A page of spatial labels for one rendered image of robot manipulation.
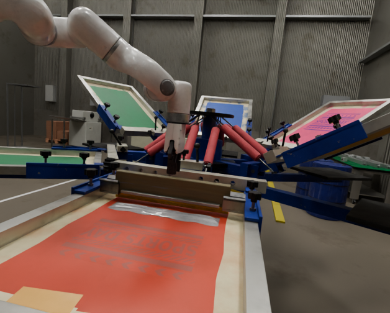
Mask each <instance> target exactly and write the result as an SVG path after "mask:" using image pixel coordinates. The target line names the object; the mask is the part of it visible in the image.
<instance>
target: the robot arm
mask: <svg viewBox="0 0 390 313"><path fill-rule="evenodd" d="M5 20H9V21H13V22H14V23H15V24H16V25H17V26H18V28H19V30H20V32H21V34H22V35H23V36H24V38H25V39H26V40H27V41H28V42H30V43H31V44H33V45H35V46H38V47H47V48H88V49H90V50H91V51H92V52H93V53H94V54H96V55H97V56H98V57H99V58H100V59H101V60H102V61H104V62H105V63H106V64H107V65H109V66H110V67H111V68H113V69H115V70H116V71H119V72H122V73H125V74H127V75H130V76H131V77H133V78H135V79H136V80H138V81H139V82H141V83H142V84H143V85H144V87H143V92H144V95H145V96H146V97H147V98H148V99H149V100H151V101H155V102H160V101H165V102H168V108H167V117H166V123H168V125H167V128H166V135H165V145H164V152H165V153H167V152H168V161H167V170H166V173H167V174H171V175H175V174H176V172H180V166H181V161H180V160H181V152H183V150H184V143H185V134H186V125H189V112H190V105H191V92H192V86H191V84H190V83H189V82H186V81H174V79H173V78H172V77H171V76H170V75H169V74H168V73H167V72H166V71H165V70H164V69H163V68H162V67H161V66H160V65H159V64H158V63H157V62H155V61H154V60H153V59H151V58H150V57H148V56H147V55H145V54H144V53H142V52H140V51H139V50H137V49H136V48H134V47H132V46H131V45H129V44H128V43H127V42H126V41H125V40H124V39H123V38H122V37H121V36H120V35H118V34H117V33H116V32H115V31H114V30H113V29H112V28H110V27H109V26H108V25H107V24H106V23H105V22H104V21H103V20H102V19H101V18H100V17H99V16H98V15H97V14H95V13H94V12H93V11H92V10H90V9H88V8H87V7H76V8H74V9H73V10H72V11H71V12H70V13H69V15H68V17H53V16H52V13H51V11H50V9H49V8H48V6H47V5H46V4H45V3H44V1H43V0H0V22H2V21H5Z"/></svg>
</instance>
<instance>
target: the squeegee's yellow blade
mask: <svg viewBox="0 0 390 313"><path fill-rule="evenodd" d="M120 195H125V196H132V197H140V198H144V199H152V200H157V201H164V202H172V203H177V204H184V205H189V206H196V207H203V208H208V209H215V210H220V211H221V210H222V207H219V208H215V207H207V206H200V205H195V204H187V203H183V202H175V201H167V200H163V199H155V198H150V197H143V196H136V195H131V194H123V193H121V192H120Z"/></svg>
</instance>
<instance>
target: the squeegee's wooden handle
mask: <svg viewBox="0 0 390 313"><path fill-rule="evenodd" d="M116 180H118V181H119V183H120V185H119V192H121V190H123V189H124V190H129V191H137V192H141V193H149V194H157V195H162V196H169V197H177V198H182V199H190V200H194V201H202V202H209V203H214V204H220V206H219V207H222V205H223V198H224V196H228V197H230V191H231V184H222V183H213V182H208V181H200V180H195V179H186V178H178V177H172V176H164V175H155V174H150V173H142V172H137V171H128V170H117V171H116Z"/></svg>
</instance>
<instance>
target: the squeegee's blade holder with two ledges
mask: <svg viewBox="0 0 390 313"><path fill-rule="evenodd" d="M121 193H123V194H131V195H136V196H143V197H150V198H155V199H163V200H167V201H175V202H183V203H187V204H195V205H200V206H207V207H215V208H219V206H220V204H214V203H209V202H202V201H194V200H190V199H182V198H177V197H169V196H162V195H157V194H149V193H141V192H137V191H129V190H124V189H123V190H121Z"/></svg>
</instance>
